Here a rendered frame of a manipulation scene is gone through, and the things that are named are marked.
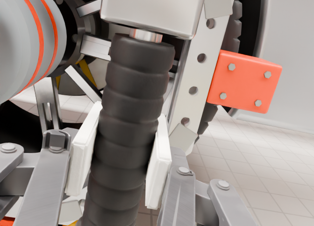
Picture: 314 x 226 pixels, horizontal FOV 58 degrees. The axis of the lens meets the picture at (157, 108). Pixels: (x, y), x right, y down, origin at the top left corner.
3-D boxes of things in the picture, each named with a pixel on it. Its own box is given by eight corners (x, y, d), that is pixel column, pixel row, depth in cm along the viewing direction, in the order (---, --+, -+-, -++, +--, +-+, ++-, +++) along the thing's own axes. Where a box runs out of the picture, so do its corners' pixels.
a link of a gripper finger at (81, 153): (78, 198, 14) (63, 196, 14) (99, 140, 21) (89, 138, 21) (87, 144, 13) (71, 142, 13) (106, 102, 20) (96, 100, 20)
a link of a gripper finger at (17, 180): (56, 205, 12) (-16, 194, 12) (81, 152, 17) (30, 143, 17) (60, 175, 12) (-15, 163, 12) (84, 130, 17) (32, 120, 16)
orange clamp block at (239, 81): (196, 89, 46) (248, 100, 47) (206, 103, 38) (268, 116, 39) (207, 46, 44) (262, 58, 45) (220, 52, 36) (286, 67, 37)
